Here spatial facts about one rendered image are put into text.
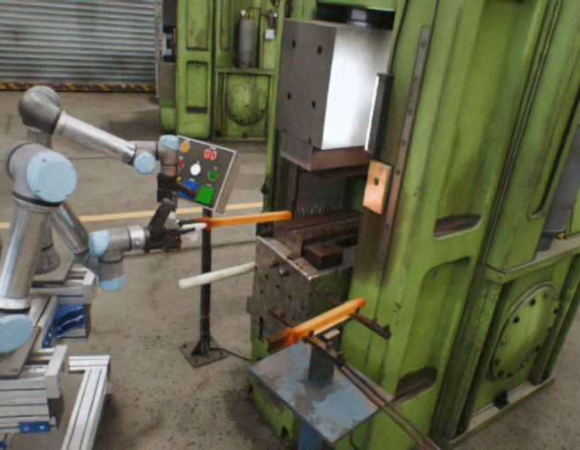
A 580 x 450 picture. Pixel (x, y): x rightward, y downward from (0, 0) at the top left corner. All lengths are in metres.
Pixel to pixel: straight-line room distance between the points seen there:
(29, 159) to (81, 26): 8.22
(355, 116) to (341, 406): 0.98
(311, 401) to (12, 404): 0.91
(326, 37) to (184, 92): 5.01
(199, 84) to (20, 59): 3.80
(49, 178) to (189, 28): 5.37
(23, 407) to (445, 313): 1.56
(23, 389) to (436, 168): 1.42
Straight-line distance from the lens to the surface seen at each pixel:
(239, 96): 6.65
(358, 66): 1.76
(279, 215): 1.81
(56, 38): 9.54
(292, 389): 1.69
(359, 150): 1.93
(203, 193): 2.22
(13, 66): 9.62
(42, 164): 1.33
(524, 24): 1.87
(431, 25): 1.59
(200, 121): 6.73
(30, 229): 1.39
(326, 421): 1.62
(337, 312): 1.59
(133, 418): 2.57
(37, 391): 1.71
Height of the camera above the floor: 1.83
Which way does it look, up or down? 25 degrees down
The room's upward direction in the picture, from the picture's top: 6 degrees clockwise
